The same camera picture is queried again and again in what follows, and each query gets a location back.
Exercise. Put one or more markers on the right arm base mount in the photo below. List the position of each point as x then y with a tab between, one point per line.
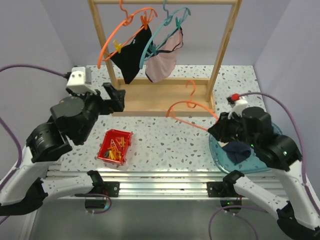
220	188

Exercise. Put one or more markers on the wooden clothes rack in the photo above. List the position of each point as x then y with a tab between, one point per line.
143	98

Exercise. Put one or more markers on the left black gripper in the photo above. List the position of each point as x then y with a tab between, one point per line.
116	104

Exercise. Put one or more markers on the yellow clip on left hanger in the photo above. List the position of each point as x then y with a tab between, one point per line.
118	46

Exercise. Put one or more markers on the teal clip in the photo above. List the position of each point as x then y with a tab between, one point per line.
178	22
152	50

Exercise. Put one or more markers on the red bin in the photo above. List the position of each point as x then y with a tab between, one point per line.
113	133

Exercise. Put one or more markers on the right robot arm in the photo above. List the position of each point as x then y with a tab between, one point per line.
296	216

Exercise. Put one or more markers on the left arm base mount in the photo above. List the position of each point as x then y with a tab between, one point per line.
107	188

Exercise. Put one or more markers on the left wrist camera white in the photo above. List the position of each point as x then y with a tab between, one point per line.
80	80

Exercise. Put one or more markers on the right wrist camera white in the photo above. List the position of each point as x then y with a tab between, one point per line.
238	103

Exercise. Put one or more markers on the pink underwear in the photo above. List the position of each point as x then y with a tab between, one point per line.
159	67

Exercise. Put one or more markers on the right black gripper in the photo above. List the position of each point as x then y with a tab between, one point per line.
219	129

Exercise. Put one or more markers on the orange hanger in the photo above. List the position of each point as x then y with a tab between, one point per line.
104	55
190	105

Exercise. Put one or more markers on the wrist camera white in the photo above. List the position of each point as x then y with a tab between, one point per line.
80	80
238	103

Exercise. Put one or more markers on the navy underwear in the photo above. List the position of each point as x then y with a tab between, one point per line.
237	152

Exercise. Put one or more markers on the black underwear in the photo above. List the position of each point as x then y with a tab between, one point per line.
128	60

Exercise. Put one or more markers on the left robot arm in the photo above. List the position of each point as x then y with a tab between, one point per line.
24	189

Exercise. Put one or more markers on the blue transparent tray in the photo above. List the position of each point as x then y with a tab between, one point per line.
221	160

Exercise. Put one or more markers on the orange clip on left hanger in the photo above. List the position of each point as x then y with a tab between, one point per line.
144	21

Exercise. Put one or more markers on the teal hanger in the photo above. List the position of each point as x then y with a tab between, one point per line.
182	12

